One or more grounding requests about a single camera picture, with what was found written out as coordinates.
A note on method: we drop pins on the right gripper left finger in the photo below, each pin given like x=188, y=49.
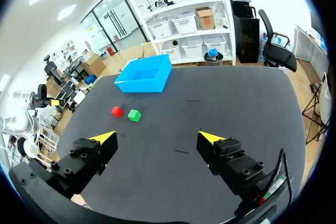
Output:
x=86, y=155

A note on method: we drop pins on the blue plastic bin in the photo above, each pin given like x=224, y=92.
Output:
x=147, y=82

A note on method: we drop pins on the red cube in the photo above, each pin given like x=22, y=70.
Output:
x=116, y=111

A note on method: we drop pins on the green cube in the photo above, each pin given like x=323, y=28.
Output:
x=134, y=115

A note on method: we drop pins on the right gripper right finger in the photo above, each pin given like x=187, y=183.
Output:
x=231, y=161

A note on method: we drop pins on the person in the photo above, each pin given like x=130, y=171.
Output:
x=19, y=145

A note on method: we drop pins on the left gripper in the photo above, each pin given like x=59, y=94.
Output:
x=42, y=94

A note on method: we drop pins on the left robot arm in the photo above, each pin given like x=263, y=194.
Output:
x=22, y=96

